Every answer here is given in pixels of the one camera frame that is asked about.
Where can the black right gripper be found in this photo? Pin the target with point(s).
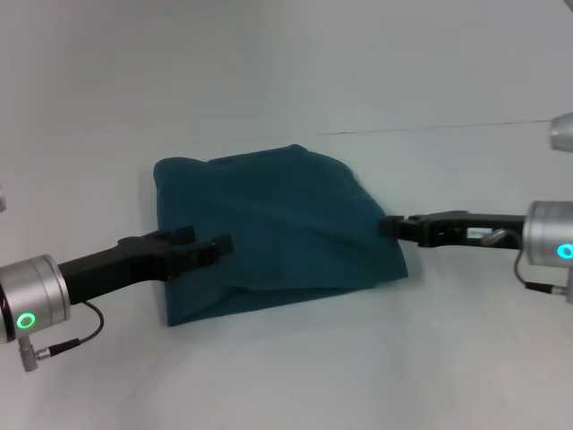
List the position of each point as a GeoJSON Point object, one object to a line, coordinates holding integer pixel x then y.
{"type": "Point", "coordinates": [474, 228]}

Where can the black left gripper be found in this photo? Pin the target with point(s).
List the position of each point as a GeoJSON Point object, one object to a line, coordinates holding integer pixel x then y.
{"type": "Point", "coordinates": [116, 269]}

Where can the blue shirt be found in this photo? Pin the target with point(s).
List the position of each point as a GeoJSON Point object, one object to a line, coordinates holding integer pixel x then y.
{"type": "Point", "coordinates": [268, 233]}

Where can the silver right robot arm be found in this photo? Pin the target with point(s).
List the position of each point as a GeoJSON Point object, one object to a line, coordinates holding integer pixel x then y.
{"type": "Point", "coordinates": [548, 235]}

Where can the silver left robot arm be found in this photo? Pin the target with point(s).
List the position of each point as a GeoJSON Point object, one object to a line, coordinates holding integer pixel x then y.
{"type": "Point", "coordinates": [31, 298]}

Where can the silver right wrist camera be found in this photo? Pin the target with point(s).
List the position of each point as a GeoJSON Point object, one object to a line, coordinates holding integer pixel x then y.
{"type": "Point", "coordinates": [561, 132]}

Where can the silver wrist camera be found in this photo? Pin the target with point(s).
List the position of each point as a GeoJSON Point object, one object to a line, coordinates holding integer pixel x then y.
{"type": "Point", "coordinates": [2, 199]}
{"type": "Point", "coordinates": [561, 132]}

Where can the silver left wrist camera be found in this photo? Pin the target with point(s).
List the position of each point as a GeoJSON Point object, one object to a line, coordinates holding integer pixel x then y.
{"type": "Point", "coordinates": [2, 199]}

